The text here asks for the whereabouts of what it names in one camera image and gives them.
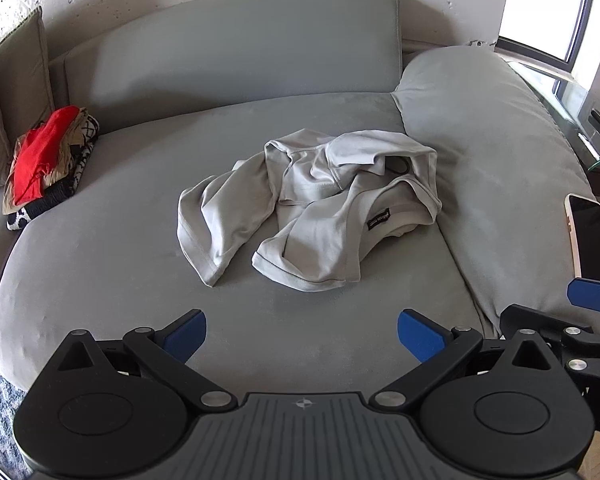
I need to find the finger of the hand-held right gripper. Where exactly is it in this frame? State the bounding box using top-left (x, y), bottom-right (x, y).
top-left (566, 276), bottom-right (600, 318)
top-left (499, 304), bottom-right (600, 376)

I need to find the grey sofa backrest cushion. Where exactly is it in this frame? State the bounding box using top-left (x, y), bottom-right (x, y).
top-left (62, 0), bottom-right (406, 136)

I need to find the beige cloth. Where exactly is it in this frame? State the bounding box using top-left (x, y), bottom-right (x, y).
top-left (2, 106), bottom-right (98, 212)

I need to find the grey sofa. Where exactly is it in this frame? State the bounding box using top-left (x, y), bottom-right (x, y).
top-left (0, 0), bottom-right (600, 396)

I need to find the red cloth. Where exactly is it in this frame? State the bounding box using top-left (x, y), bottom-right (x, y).
top-left (15, 106), bottom-right (81, 201)

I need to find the smartphone with cream case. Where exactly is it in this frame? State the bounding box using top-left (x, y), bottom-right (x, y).
top-left (564, 192), bottom-right (600, 285)

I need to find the light grey t-shirt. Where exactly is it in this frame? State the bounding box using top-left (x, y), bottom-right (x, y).
top-left (176, 129), bottom-right (443, 293)

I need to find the blue patterned rug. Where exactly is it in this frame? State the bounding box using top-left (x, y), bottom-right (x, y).
top-left (0, 360), bottom-right (31, 480)

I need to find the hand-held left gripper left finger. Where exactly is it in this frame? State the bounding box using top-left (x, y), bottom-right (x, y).
top-left (54, 309), bottom-right (238, 411)

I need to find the window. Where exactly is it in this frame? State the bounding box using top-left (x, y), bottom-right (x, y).
top-left (495, 0), bottom-right (600, 78)

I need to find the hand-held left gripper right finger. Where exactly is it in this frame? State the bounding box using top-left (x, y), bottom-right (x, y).
top-left (368, 309), bottom-right (557, 411)

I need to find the stack of folded clothes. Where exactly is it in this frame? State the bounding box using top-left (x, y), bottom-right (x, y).
top-left (5, 112), bottom-right (102, 232)

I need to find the glass side table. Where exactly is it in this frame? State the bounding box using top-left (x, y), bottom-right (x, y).
top-left (510, 57), bottom-right (600, 173)

